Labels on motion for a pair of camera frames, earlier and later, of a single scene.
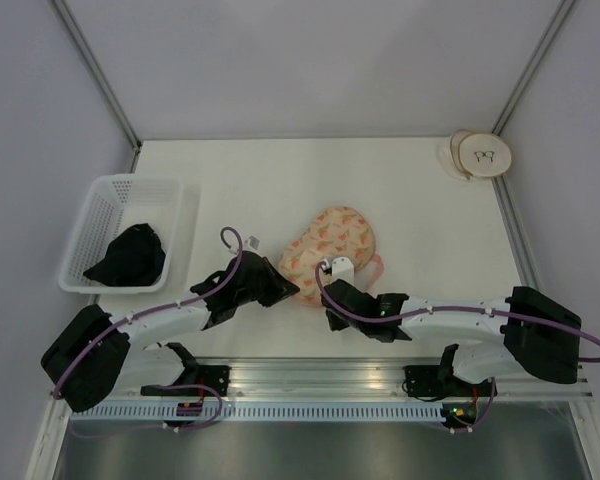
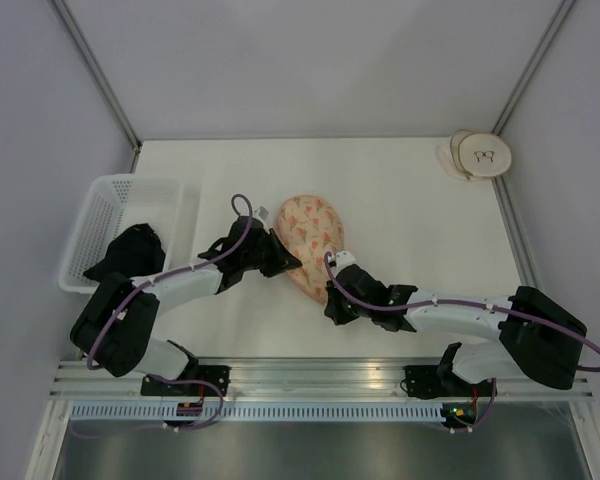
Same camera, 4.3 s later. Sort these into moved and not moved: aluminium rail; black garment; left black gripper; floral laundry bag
Moved: left black gripper; floral laundry bag
Not moved: aluminium rail; black garment
